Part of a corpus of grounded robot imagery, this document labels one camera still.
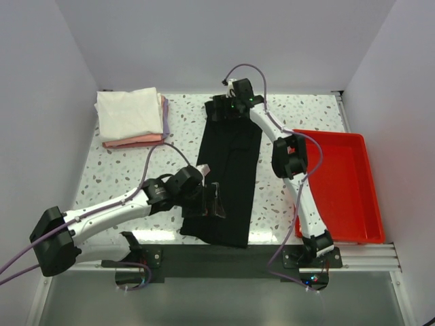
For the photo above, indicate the white folded t shirt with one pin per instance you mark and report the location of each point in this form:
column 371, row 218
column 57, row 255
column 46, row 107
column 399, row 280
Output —
column 123, row 115

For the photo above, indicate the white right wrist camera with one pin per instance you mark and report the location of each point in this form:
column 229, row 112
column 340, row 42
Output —
column 230, row 88

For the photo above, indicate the purple folded t shirt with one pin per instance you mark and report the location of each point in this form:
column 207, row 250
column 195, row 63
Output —
column 166, row 130

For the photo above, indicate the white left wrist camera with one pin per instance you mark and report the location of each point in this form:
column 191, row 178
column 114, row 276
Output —
column 204, row 169

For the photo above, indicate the black t shirt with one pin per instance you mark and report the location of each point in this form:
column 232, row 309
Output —
column 231, row 149

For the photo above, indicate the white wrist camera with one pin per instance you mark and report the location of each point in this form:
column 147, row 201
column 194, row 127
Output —
column 230, row 88
column 204, row 169

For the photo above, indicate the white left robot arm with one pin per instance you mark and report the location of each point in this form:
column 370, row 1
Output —
column 62, row 239

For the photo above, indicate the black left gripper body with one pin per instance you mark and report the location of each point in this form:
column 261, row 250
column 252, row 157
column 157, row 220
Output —
column 193, row 204

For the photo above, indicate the red plastic bin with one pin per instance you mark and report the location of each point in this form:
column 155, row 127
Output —
column 344, row 190

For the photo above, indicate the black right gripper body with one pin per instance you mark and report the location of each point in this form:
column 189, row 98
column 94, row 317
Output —
column 230, row 105

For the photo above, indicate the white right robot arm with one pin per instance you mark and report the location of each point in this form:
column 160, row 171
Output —
column 289, row 160

